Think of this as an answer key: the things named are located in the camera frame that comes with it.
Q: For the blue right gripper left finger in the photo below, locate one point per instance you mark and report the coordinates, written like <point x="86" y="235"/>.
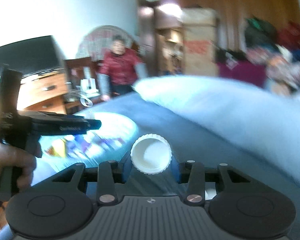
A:
<point x="126" y="166"/>

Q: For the woman in red jacket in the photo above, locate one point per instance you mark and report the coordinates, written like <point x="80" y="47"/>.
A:
<point x="121" y="68"/>

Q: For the wooden chair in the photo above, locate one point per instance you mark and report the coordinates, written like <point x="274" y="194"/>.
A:
<point x="82" y="78"/>

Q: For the dark blue bed sheet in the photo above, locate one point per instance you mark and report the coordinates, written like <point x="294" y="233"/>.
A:
<point x="189" y="141"/>

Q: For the person's left hand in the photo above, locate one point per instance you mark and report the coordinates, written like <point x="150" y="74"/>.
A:
<point x="11" y="156"/>

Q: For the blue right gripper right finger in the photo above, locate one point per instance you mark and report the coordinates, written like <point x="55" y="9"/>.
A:
<point x="175" y="168"/>

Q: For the white bottle cap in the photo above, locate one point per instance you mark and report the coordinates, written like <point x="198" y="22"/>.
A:
<point x="151" y="154"/>

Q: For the pile of clothes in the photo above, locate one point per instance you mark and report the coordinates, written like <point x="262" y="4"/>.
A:
<point x="271" y="59"/>

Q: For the blue plastic basket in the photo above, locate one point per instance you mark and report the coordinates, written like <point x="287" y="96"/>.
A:
<point x="110" y="142"/>

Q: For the black television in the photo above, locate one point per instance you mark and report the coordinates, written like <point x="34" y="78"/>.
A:
<point x="31" y="56"/>

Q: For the stacked cardboard boxes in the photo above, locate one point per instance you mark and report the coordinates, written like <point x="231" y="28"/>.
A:
<point x="199" y="41"/>

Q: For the wooden drawer cabinet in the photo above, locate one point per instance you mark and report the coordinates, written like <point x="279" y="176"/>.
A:
<point x="46" y="93"/>

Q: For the light blue folded duvet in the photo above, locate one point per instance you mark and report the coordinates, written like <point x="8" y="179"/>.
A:
<point x="249" y="117"/>

